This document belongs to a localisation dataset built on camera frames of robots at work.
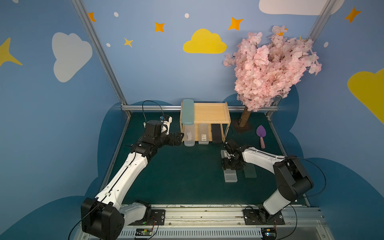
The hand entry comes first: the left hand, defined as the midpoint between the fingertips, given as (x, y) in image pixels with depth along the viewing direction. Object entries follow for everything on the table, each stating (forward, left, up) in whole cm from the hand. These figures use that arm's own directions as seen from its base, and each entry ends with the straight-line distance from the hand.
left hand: (175, 131), depth 79 cm
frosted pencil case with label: (+14, -17, -22) cm, 31 cm away
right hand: (-8, -33, -24) cm, 42 cm away
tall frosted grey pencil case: (-14, -32, -24) cm, 42 cm away
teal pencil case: (+20, -6, -5) cm, 21 cm away
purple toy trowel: (+21, -61, -25) cm, 69 cm away
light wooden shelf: (+20, -19, -6) cm, 28 cm away
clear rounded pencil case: (+13, -7, -23) cm, 27 cm away
